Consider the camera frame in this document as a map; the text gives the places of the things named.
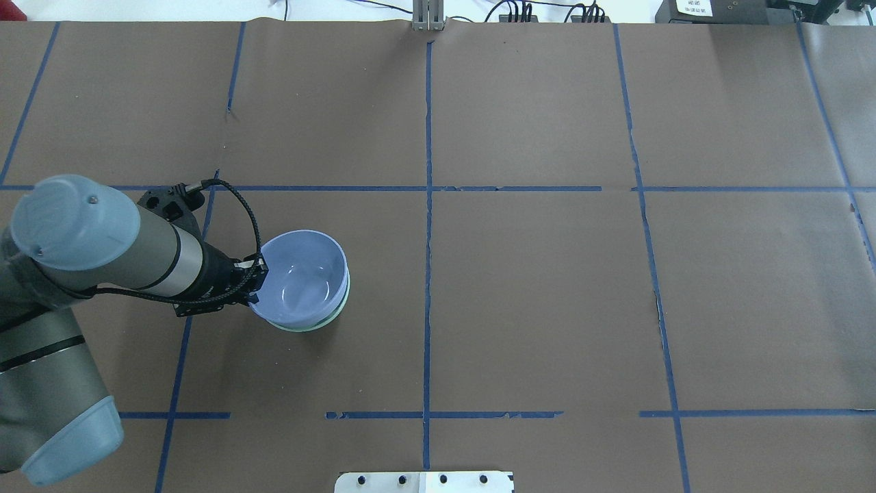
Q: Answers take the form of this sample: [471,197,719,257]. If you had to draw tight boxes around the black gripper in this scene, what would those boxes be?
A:
[172,242,268,318]

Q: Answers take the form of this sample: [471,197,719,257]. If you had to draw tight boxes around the blue bowl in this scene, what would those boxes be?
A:
[250,229,348,327]

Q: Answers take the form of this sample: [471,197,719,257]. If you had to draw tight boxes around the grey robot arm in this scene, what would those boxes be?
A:
[1,175,268,487]

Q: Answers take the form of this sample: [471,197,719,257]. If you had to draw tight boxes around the green bowl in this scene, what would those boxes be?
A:
[266,269,350,333]

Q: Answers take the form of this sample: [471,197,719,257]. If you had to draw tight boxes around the vertical blue tape line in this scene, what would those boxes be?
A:
[153,170,220,493]

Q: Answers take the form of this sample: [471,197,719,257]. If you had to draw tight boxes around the white metal plate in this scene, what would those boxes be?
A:
[334,470,515,492]

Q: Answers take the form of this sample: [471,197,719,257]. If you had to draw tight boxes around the black box with label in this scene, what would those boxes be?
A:
[654,1,797,25]

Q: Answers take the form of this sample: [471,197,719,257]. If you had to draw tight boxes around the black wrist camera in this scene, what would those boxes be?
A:
[137,182,206,224]

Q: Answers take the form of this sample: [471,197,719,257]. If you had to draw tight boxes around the black braided cable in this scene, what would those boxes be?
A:
[89,178,264,306]

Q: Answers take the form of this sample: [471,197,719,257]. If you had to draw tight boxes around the aluminium profile post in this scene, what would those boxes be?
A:
[412,0,446,32]

